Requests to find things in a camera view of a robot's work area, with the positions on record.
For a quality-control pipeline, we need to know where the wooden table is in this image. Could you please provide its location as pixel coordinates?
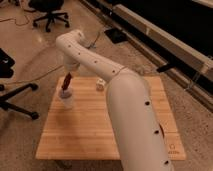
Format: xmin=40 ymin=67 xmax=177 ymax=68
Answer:
xmin=36 ymin=76 xmax=186 ymax=160

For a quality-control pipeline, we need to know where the black office chair left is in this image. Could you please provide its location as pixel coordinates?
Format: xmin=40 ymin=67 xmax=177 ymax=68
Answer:
xmin=0 ymin=48 xmax=39 ymax=120

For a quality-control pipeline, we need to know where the small white cube object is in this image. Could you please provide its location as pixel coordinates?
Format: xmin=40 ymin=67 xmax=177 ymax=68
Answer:
xmin=96 ymin=79 xmax=105 ymax=91

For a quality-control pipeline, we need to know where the black office chair top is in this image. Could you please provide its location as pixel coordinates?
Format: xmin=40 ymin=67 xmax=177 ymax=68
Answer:
xmin=28 ymin=0 xmax=70 ymax=32

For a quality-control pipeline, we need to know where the black office chair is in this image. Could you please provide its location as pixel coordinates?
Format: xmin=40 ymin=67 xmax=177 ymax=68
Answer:
xmin=28 ymin=0 xmax=70 ymax=32
xmin=0 ymin=48 xmax=39 ymax=120

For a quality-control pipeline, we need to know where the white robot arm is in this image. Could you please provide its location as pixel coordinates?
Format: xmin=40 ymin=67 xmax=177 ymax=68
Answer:
xmin=56 ymin=29 xmax=175 ymax=171

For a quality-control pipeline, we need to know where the white ceramic cup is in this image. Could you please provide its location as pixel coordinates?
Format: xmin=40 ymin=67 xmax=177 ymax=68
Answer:
xmin=58 ymin=89 xmax=73 ymax=109

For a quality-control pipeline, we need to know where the black floor plate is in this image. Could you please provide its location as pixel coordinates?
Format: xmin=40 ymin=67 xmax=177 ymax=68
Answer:
xmin=105 ymin=28 xmax=127 ymax=44

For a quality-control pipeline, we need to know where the yellow floor cable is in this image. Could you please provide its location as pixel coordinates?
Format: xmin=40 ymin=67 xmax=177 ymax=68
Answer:
xmin=0 ymin=63 xmax=65 ymax=86

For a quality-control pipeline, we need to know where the beige wall rail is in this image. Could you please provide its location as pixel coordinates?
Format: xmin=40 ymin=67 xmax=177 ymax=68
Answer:
xmin=113 ymin=4 xmax=213 ymax=81

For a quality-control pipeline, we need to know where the red pepper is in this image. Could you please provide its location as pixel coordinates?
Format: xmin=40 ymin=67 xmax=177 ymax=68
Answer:
xmin=61 ymin=73 xmax=72 ymax=91

